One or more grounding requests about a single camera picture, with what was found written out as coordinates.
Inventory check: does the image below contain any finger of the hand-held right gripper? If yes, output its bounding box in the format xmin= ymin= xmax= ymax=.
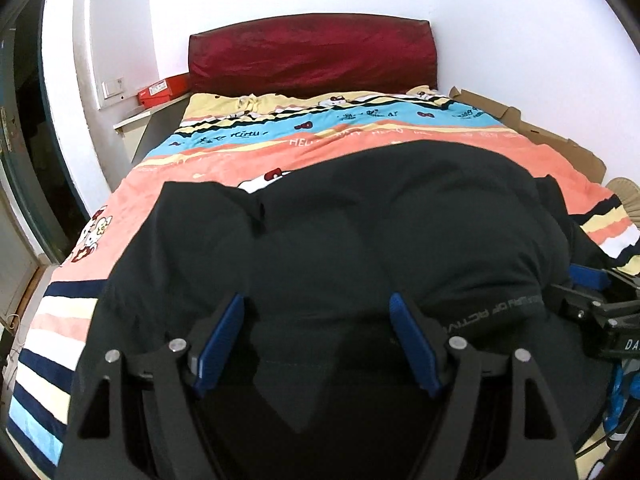
xmin=567 ymin=264 xmax=611 ymax=292
xmin=548 ymin=284 xmax=606 ymax=331

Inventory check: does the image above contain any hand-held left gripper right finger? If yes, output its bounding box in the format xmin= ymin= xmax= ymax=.
xmin=389 ymin=292 xmax=576 ymax=480

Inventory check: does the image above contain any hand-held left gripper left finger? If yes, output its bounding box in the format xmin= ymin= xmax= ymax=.
xmin=57 ymin=292 xmax=246 ymax=480

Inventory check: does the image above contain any white bedside table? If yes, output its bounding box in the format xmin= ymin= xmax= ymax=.
xmin=112 ymin=92 xmax=193 ymax=166

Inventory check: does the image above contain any printed cartoon blanket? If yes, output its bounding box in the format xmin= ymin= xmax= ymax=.
xmin=7 ymin=87 xmax=640 ymax=466

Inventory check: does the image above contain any red bed headboard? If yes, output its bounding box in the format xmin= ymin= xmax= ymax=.
xmin=188 ymin=12 xmax=438 ymax=97

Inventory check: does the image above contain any black hooded jacket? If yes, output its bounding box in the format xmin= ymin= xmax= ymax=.
xmin=62 ymin=140 xmax=621 ymax=480

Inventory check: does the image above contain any green door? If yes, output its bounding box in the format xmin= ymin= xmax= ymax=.
xmin=0 ymin=10 xmax=76 ymax=266

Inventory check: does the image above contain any flattened cardboard sheet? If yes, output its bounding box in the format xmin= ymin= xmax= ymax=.
xmin=447 ymin=86 xmax=607 ymax=183

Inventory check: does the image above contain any white and blue cloth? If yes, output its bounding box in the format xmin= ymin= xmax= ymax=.
xmin=602 ymin=360 xmax=632 ymax=436

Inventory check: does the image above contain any red cardboard box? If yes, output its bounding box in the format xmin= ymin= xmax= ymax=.
xmin=137 ymin=74 xmax=192 ymax=108

